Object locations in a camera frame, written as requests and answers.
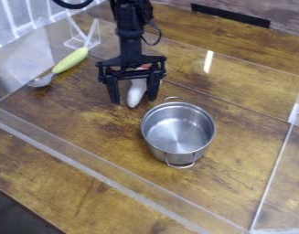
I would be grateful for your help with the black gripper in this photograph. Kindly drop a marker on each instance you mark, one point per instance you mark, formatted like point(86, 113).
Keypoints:
point(130, 60)

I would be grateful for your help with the white red toy mushroom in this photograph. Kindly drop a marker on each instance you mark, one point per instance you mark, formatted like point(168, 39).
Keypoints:
point(136, 92)

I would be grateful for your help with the silver metal pot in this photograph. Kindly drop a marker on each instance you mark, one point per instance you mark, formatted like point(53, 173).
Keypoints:
point(178, 130)

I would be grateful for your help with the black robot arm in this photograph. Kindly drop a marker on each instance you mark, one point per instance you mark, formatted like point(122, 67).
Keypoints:
point(132, 14)

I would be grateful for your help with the clear acrylic stand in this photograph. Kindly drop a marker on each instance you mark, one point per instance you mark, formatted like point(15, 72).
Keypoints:
point(80, 39)

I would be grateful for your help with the black strip on table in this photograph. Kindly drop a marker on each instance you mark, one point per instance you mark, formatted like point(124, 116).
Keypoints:
point(250, 20)

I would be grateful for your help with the green handled metal spoon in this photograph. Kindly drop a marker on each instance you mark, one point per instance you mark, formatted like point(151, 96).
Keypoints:
point(67, 63)

